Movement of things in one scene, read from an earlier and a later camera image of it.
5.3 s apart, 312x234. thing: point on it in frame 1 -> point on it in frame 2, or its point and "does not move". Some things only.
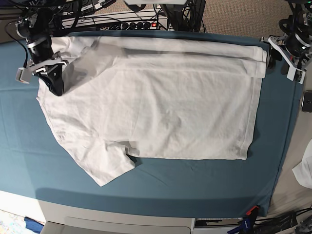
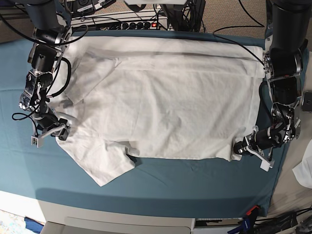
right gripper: (299, 64) -> (248, 147)
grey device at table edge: (306, 104) does not move
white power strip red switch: (124, 23) does not move
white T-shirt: (157, 97) does not move
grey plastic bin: (100, 222) does not move
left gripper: (53, 68) -> (60, 129)
